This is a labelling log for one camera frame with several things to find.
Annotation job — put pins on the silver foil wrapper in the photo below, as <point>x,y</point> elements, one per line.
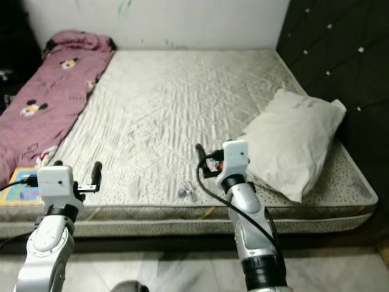
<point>187,194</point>

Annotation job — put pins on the colourful picture book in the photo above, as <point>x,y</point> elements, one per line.
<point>19,187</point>

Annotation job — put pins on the white pillow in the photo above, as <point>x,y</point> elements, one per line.
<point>292,140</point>

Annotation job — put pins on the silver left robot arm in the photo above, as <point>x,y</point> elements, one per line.
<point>45,255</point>

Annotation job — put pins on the grey quilted mattress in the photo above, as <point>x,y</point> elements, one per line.
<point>158,109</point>

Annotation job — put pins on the purple cartoon mouse blanket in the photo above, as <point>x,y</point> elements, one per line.
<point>36,103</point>

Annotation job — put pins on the small white gadget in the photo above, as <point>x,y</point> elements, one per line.
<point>6,75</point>

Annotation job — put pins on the grey left robot leg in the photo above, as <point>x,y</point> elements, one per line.
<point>129,287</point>

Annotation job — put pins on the black cabinet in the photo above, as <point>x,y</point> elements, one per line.
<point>9,36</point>

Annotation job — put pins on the black tufted headboard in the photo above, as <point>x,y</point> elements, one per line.
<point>334,48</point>

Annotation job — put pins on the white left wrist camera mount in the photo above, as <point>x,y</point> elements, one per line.
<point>56,181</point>

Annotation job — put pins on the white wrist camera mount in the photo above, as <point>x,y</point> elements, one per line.
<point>56,181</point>
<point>236,157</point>

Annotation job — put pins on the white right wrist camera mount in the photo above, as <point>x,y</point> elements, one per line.
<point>236,157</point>

